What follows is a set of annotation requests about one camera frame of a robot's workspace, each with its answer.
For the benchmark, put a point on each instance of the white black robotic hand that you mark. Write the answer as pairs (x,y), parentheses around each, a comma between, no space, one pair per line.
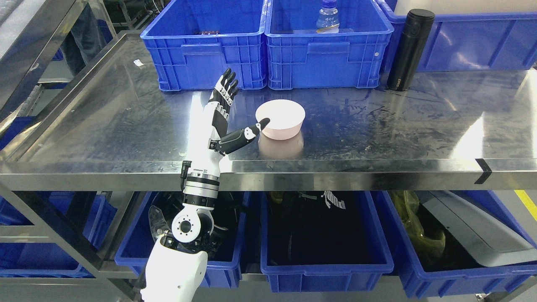
(210,140)

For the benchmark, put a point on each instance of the pink bowl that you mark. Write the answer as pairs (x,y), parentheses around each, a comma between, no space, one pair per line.
(286,118)

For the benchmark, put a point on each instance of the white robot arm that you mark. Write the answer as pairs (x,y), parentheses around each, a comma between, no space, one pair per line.
(178,261)

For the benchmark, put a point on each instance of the stainless steel shelf table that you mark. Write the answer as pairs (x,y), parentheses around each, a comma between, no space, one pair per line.
(112,132)

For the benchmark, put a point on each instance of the blue crate top middle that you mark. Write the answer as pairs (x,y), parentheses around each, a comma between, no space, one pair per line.
(299,57)

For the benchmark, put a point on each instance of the blue crate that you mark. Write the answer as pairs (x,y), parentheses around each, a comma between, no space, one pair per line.
(324,278)
(490,40)
(48,260)
(419,283)
(138,242)
(299,57)
(192,43)

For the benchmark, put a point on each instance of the blue crate lower middle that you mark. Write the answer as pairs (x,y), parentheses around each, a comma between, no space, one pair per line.
(324,278)

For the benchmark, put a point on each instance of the blue crate top left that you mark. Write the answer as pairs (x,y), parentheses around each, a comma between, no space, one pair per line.
(192,43)

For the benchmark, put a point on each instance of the blue crate lower left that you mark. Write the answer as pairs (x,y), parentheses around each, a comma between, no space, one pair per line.
(138,242)

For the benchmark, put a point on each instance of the black puma bag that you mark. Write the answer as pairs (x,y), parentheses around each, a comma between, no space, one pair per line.
(316,228)

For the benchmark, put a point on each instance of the clear water bottle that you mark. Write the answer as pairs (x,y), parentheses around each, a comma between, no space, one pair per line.
(328,19)

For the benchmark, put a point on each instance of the black thermos bottle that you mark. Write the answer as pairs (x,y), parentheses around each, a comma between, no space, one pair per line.
(417,28)

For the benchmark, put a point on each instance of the blue crate far left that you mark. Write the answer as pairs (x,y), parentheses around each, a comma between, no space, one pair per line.
(48,260)

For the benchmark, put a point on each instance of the yellow plastic bag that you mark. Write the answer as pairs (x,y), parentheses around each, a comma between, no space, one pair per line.
(426,236)

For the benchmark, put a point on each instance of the blue crate lower right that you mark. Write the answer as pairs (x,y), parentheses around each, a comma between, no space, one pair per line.
(419,283)

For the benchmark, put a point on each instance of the grey flat device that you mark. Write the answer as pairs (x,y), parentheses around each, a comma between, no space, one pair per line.
(484,237)

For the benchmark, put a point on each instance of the blue crate top right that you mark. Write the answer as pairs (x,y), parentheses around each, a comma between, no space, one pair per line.
(490,40)

